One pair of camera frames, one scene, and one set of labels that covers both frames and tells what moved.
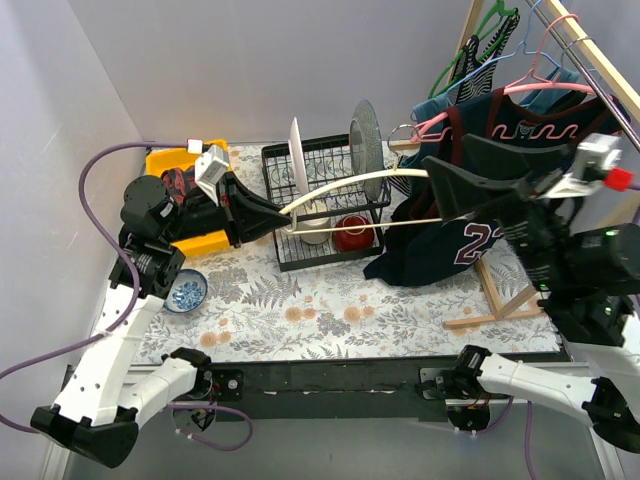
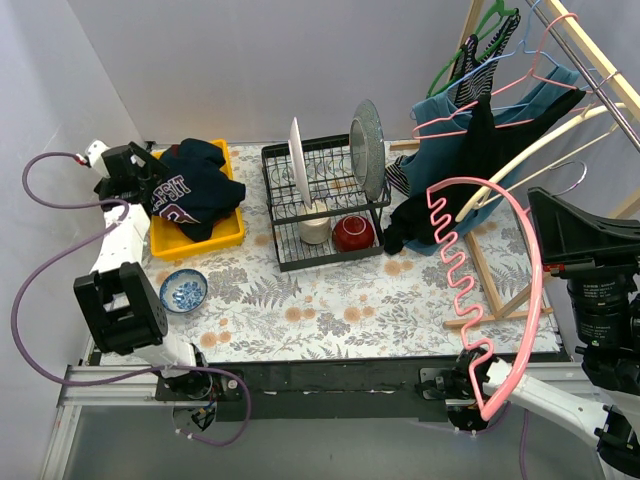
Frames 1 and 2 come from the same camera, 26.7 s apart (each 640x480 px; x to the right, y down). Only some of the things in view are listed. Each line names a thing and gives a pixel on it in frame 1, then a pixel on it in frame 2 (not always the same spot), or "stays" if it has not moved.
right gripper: (516, 201) -> (558, 230)
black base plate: (406, 389) stays
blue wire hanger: (509, 53) stays
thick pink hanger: (531, 80) -> (504, 401)
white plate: (298, 167) stays
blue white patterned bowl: (188, 292) stays
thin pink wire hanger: (540, 48) -> (558, 84)
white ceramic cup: (311, 207) stays
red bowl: (354, 239) stays
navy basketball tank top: (421, 244) -> (194, 192)
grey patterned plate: (366, 145) stays
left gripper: (230, 209) -> (151, 181)
